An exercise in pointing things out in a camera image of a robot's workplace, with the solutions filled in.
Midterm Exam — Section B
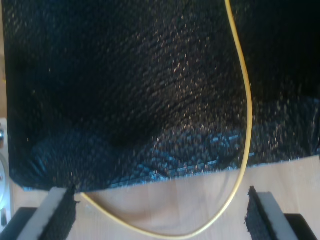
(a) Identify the black woven mat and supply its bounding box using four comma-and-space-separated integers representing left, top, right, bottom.
3, 0, 320, 193

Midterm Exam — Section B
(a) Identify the yellow network cable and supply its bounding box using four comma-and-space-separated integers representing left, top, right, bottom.
80, 0, 253, 238

